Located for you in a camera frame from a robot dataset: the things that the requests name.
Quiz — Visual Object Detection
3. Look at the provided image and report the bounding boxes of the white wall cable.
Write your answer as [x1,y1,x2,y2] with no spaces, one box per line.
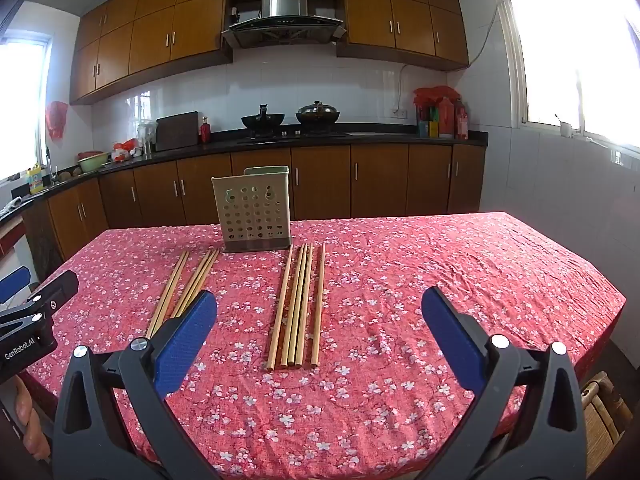
[397,10,503,111]

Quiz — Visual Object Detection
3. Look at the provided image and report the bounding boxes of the person's left hand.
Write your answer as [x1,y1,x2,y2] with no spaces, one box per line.
[12,374,52,461]

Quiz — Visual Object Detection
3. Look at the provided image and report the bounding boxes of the black gas stove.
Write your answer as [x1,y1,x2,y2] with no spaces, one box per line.
[236,130,348,145]

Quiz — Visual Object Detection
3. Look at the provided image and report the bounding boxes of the black wok with lid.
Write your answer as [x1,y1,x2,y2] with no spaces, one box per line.
[295,101,341,126]

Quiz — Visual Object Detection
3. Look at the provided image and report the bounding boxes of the clear glass jar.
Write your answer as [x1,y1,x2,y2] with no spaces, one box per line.
[137,121,158,157]

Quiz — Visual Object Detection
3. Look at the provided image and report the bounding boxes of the red hanging plastic bag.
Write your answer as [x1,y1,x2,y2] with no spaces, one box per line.
[45,101,69,142]

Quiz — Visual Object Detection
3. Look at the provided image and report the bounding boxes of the green basin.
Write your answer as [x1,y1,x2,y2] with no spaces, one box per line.
[76,151,111,173]

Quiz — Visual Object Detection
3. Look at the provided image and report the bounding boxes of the wicker stool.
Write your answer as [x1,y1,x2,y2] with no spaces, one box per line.
[580,371,633,467]

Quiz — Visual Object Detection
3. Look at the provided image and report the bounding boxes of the brown lower kitchen cabinets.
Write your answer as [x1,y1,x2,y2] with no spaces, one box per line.
[22,142,487,261]

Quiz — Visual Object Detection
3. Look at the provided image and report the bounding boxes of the red bag over condiments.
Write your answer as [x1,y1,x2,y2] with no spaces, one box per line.
[413,86,462,111]

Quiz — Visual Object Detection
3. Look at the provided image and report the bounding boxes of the steel range hood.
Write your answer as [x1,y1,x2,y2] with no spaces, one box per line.
[221,0,347,50]

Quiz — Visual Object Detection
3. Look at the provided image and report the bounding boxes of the red and white plastic bag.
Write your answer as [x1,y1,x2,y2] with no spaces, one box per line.
[111,138,143,162]

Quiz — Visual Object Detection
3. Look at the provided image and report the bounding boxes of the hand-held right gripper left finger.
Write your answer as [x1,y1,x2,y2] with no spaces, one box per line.
[52,289,219,480]

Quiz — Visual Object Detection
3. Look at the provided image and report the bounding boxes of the dark cutting board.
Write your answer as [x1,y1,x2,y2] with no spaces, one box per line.
[155,111,201,152]

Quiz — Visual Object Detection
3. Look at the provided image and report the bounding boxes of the red floral tablecloth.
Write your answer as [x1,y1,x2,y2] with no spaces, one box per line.
[22,211,628,480]

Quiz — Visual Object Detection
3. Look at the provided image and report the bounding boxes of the black kitchen countertop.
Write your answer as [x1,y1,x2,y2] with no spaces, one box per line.
[0,129,490,221]

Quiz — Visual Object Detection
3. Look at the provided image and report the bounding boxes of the orange red condiment bottle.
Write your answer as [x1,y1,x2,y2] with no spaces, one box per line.
[438,96,455,139]

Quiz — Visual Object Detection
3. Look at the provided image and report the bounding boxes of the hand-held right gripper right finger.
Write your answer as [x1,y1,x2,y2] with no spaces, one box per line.
[421,286,588,480]

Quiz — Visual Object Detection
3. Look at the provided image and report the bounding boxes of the beige perforated chopstick holder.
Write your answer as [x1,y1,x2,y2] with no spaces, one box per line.
[211,166,294,254]

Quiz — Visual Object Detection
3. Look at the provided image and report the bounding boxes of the dark red sauce bottle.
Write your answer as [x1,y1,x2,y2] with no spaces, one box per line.
[453,99,470,140]

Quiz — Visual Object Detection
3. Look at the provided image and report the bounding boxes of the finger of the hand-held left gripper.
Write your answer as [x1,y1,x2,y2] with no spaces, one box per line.
[0,266,33,306]
[0,270,80,333]

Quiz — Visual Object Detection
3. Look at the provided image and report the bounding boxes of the black wok with handle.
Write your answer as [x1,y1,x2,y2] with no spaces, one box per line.
[241,103,286,136]

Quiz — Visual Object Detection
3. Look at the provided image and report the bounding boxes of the large bright window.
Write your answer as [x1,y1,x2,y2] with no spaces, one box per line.
[492,0,640,153]

